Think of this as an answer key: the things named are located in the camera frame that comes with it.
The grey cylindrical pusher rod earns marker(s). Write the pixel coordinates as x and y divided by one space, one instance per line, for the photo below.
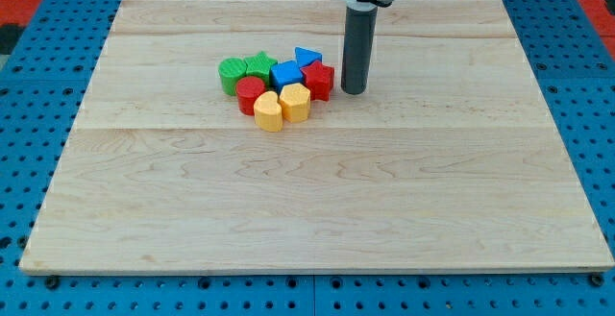
357 49

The blue triangle block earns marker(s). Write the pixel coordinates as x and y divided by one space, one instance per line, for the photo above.
305 57

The red star block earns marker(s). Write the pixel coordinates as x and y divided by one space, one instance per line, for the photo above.
319 79

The blue cube block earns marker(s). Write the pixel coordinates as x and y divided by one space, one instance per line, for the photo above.
285 73

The yellow hexagon block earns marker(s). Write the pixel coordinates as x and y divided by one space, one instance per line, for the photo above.
295 100

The green star block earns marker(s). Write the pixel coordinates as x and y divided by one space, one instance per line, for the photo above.
259 65

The yellow heart block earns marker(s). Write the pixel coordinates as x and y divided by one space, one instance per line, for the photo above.
268 112

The red cylinder block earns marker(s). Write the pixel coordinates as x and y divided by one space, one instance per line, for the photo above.
247 90

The green cylinder block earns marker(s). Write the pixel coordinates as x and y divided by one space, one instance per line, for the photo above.
230 71

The wooden board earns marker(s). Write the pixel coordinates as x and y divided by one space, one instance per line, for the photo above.
448 163

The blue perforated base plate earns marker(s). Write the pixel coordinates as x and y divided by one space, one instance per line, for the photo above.
43 83

